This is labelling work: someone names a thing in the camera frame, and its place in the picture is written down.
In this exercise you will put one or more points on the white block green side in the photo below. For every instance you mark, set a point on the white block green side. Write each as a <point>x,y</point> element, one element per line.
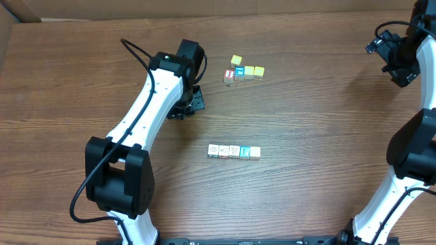
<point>213,150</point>

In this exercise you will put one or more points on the yellow block row end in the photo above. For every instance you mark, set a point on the yellow block row end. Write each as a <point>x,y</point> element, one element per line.
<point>258,73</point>

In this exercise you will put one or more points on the white block red side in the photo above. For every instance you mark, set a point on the white block red side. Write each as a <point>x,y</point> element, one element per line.
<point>223,151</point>

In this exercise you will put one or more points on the blue letter P block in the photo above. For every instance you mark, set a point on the blue letter P block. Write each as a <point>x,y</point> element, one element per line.
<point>245,152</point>

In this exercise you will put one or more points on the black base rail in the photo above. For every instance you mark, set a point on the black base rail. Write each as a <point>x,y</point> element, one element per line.
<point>308,240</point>

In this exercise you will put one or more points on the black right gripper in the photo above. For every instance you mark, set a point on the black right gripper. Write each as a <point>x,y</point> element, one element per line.
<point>402,75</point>

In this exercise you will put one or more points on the yellow block middle row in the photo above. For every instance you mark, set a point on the yellow block middle row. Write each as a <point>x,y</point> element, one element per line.
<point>249,72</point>

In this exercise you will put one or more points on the lone yellow block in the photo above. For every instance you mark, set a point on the lone yellow block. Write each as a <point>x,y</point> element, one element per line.
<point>255,152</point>

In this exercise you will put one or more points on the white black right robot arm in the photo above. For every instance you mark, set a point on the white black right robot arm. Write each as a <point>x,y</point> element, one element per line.
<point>411,150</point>

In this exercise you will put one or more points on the red letter I block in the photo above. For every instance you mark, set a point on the red letter I block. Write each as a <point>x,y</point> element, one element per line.
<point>228,77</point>

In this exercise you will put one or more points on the yellow block far top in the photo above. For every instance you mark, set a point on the yellow block far top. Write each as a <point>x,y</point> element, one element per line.
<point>235,61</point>

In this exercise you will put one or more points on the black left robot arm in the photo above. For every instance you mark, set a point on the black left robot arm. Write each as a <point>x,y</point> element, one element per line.
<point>119,175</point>

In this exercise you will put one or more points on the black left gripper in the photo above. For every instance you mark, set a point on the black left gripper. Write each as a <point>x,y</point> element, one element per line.
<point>193,102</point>

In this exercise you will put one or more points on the white letter W block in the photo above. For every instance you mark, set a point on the white letter W block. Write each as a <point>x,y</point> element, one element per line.
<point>234,151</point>

